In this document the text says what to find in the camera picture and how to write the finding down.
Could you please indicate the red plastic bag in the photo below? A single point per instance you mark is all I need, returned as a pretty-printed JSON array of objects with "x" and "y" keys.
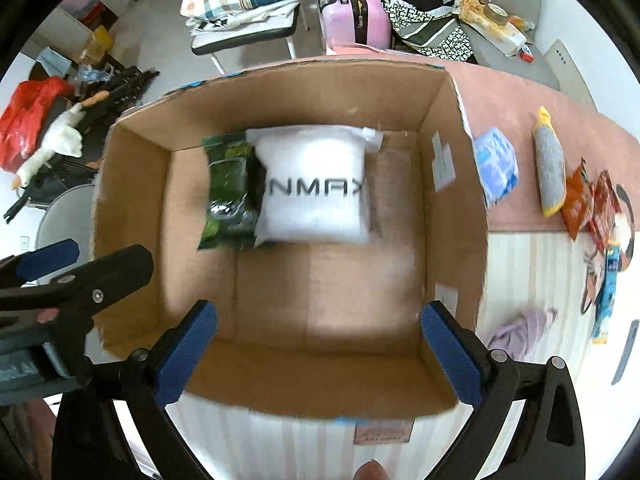
[{"x": 22, "y": 120}]

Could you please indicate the orange panda snack bag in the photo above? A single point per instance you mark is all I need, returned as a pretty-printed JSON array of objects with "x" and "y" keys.
[{"x": 578, "y": 205}]

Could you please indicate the pink striped table mat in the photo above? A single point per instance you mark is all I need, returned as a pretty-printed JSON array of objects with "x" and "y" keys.
[{"x": 531, "y": 262}]

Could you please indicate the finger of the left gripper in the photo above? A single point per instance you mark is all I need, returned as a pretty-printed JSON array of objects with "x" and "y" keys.
[
  {"x": 29, "y": 266},
  {"x": 86, "y": 289}
]

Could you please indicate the white goose plush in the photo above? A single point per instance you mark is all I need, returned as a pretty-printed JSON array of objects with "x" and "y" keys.
[{"x": 61, "y": 138}]

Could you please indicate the red snack bag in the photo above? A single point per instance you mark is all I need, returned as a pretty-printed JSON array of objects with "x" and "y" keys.
[{"x": 605, "y": 207}]

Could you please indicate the pink suitcase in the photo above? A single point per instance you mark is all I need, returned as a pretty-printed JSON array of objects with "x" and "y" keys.
[{"x": 354, "y": 22}]

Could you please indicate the grey pen on table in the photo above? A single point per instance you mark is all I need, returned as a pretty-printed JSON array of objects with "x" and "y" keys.
[{"x": 628, "y": 347}]

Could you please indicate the green snack packet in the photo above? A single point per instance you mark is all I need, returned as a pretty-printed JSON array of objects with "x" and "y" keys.
[{"x": 236, "y": 185}]

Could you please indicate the black white patterned bag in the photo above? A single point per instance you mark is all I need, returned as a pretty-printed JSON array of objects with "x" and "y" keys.
[{"x": 429, "y": 27}]

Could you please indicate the blue long snack packet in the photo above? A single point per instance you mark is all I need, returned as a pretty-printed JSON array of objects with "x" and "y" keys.
[{"x": 606, "y": 297}]

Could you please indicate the blue tissue pack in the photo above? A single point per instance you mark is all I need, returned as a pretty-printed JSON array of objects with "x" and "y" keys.
[{"x": 497, "y": 165}]

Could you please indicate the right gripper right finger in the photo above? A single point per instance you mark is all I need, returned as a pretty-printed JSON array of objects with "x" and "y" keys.
[{"x": 548, "y": 442}]

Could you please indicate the grey round chair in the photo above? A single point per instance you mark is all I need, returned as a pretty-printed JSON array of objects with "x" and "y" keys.
[{"x": 69, "y": 216}]

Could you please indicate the white folding chair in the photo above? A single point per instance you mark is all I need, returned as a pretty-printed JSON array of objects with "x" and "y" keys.
[{"x": 273, "y": 27}]

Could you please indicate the yellow crumpled bag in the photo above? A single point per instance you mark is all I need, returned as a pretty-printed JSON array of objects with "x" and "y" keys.
[{"x": 477, "y": 10}]

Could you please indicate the purple cloth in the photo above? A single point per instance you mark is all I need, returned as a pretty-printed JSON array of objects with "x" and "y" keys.
[{"x": 519, "y": 338}]

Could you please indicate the grey chair with clutter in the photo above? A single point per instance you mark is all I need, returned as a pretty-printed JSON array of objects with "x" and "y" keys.
[{"x": 529, "y": 62}]

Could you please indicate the white NMAX pillow pack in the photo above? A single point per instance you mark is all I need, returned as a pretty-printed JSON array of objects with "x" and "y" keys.
[{"x": 315, "y": 184}]

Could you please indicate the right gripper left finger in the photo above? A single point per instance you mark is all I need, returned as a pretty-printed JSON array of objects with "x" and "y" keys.
[{"x": 88, "y": 440}]

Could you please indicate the brown cardboard box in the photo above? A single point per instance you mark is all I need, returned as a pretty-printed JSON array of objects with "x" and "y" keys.
[{"x": 308, "y": 326}]

